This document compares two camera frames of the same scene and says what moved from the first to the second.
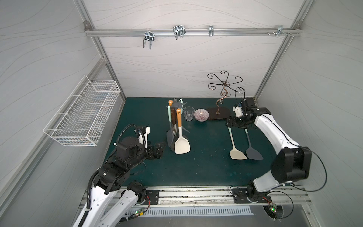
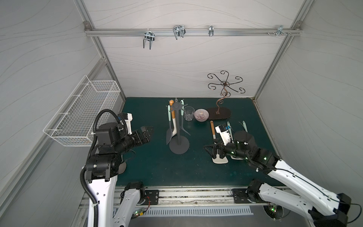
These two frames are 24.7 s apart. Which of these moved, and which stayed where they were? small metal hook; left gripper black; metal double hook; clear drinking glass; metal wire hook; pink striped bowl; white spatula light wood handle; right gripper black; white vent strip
Moved: left gripper black; right gripper black; white spatula light wood handle
Stayed: clear drinking glass; metal wire hook; white vent strip; pink striped bowl; metal double hook; small metal hook
